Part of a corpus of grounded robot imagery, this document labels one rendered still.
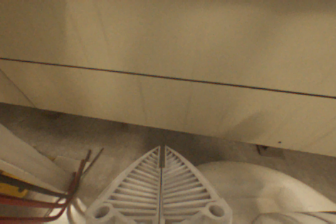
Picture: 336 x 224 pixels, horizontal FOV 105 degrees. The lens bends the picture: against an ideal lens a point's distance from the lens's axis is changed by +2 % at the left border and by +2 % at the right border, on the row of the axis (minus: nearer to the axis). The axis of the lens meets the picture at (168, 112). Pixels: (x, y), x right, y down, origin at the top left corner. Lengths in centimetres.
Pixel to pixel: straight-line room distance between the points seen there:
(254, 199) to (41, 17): 80
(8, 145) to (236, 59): 71
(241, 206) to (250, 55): 42
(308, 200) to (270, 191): 8
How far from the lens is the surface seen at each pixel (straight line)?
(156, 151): 16
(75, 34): 51
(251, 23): 39
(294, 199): 54
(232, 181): 46
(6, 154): 64
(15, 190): 106
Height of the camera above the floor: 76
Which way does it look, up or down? 45 degrees down
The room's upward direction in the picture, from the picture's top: 2 degrees clockwise
